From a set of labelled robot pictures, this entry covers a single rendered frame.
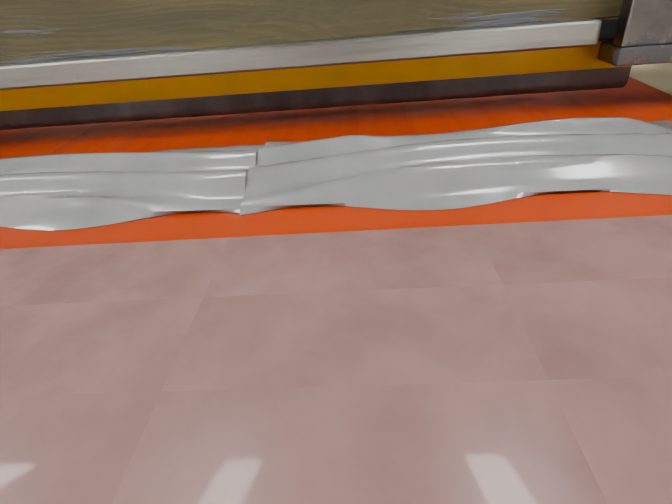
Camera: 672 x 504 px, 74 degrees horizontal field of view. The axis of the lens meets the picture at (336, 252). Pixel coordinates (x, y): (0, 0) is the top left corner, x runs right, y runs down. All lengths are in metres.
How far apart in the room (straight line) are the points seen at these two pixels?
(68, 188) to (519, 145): 0.17
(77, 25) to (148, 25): 0.03
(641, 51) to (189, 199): 0.20
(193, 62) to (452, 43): 0.12
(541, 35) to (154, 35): 0.18
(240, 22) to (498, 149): 0.13
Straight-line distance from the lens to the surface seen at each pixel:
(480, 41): 0.23
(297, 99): 0.25
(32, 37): 0.28
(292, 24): 0.23
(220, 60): 0.23
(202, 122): 0.28
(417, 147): 0.18
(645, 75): 0.34
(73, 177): 0.20
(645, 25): 0.25
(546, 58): 0.26
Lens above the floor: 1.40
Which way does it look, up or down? 64 degrees down
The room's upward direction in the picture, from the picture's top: 10 degrees counter-clockwise
